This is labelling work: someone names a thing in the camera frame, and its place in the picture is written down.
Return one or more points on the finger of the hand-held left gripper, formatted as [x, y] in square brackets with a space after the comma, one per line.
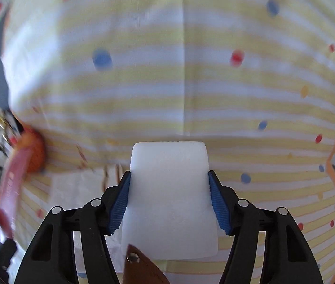
[5, 253]

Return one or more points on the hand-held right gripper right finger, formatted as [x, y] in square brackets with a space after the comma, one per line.
[218, 204]

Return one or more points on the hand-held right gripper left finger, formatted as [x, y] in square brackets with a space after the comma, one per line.
[120, 204]

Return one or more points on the white foam block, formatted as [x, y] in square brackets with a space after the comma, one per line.
[170, 195]

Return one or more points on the red paper packet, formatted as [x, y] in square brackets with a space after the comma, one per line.
[10, 189]

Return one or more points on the red apple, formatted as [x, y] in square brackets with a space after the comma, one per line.
[36, 153]

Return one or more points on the yellow striped cloth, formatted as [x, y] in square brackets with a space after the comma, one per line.
[170, 80]

